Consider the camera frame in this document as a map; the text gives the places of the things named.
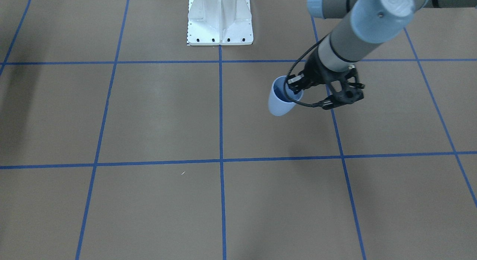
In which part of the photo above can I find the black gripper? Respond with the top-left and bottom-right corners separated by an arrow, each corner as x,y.
288,48 -> 339,94

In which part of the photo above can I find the light blue plastic cup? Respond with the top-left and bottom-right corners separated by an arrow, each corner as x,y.
268,76 -> 304,116

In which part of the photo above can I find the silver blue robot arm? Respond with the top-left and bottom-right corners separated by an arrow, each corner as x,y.
287,0 -> 476,93

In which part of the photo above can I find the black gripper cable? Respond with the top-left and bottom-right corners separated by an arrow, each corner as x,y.
283,38 -> 336,108

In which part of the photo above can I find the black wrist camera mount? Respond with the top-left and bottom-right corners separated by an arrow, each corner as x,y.
321,65 -> 365,110

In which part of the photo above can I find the white camera mast base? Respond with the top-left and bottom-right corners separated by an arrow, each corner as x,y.
186,0 -> 254,46

